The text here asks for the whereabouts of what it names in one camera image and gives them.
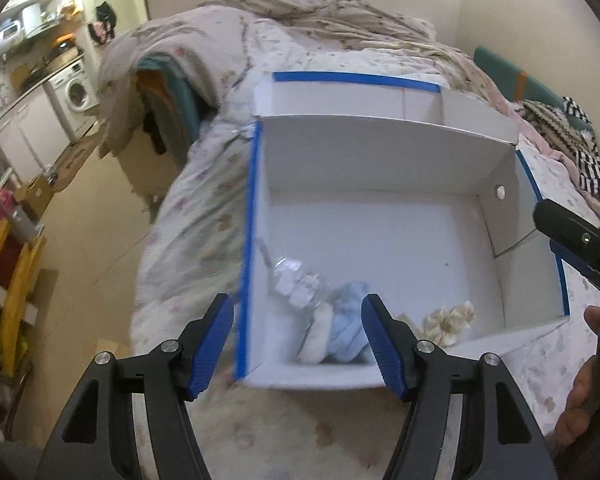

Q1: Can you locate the cream fabric scrunchie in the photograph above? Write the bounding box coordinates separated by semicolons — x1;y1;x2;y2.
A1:
418;301;476;348

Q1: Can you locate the light blue fluffy sock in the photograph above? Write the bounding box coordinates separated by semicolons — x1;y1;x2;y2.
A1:
327;281;374;364

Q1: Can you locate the clear plastic packet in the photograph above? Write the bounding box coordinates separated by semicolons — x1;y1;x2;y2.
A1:
270;257;327;311

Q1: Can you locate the person's right hand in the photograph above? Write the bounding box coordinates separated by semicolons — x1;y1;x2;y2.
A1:
554;306;600;446

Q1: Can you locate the black white striped cloth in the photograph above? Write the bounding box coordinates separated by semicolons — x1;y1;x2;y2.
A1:
519;96;600;203

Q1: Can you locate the teal orange cushion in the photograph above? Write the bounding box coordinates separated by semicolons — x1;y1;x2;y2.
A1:
474;47;564;108

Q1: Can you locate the white cardboard box blue tape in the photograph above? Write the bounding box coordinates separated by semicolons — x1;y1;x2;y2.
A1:
236;72;570;389

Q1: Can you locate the yellow wooden rack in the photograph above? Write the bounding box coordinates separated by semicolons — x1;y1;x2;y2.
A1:
0;211;46;377

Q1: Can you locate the brown cardboard box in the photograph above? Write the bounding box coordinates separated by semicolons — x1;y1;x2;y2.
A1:
14;174;54;221

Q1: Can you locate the white kitchen cabinet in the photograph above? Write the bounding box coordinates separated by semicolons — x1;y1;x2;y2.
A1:
0;87;70;183

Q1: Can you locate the white washing machine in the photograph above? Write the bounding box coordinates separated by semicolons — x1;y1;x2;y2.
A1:
43;56;99;141

